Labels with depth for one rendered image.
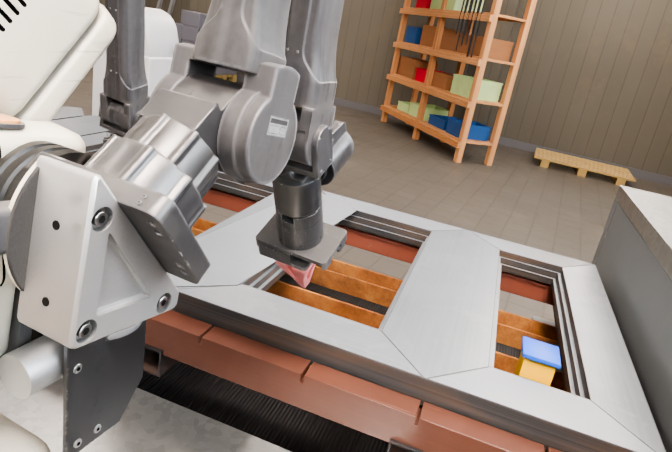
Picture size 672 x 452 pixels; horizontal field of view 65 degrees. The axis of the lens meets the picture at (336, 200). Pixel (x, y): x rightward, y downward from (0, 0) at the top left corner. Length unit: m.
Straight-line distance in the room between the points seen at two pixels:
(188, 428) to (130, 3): 0.70
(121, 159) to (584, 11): 8.53
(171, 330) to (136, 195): 0.60
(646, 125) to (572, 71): 1.29
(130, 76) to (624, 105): 8.15
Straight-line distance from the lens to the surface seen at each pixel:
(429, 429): 0.83
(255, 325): 0.89
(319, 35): 0.54
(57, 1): 0.48
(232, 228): 1.21
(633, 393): 1.02
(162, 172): 0.37
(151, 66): 4.87
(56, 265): 0.36
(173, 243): 0.35
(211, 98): 0.44
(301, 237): 0.64
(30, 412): 1.01
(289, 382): 0.86
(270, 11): 0.45
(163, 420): 0.97
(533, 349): 0.96
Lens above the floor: 1.33
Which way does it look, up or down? 18 degrees down
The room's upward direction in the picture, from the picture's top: 10 degrees clockwise
